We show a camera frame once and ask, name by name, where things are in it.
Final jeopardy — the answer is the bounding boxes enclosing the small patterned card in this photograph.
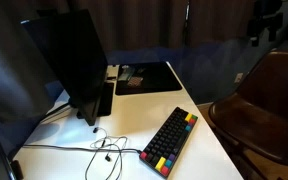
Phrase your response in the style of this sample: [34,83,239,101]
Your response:
[127,77,143,87]

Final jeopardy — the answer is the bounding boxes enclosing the green paper packet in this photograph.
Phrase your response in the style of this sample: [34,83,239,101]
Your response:
[118,65,134,81]

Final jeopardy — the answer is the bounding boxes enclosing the black desk mat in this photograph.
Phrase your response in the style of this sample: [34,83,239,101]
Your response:
[115,62,182,95]

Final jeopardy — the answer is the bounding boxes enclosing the black keyboard cable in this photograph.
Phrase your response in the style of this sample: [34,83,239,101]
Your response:
[22,143,143,155]

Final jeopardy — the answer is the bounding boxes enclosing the black keyboard with coloured keys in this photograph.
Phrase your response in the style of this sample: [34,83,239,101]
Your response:
[139,107,198,178]

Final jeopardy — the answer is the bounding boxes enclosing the brown leather chair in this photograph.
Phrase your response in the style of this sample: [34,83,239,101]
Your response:
[208,51,288,172]

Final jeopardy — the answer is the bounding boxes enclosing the black wired earphones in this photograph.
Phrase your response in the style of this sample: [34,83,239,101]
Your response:
[85,127,128,180]

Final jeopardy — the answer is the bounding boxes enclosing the grey curtain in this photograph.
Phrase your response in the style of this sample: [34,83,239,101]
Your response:
[32,0,255,51]

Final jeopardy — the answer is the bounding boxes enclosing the black computer monitor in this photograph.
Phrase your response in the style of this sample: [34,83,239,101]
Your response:
[21,9,108,126]

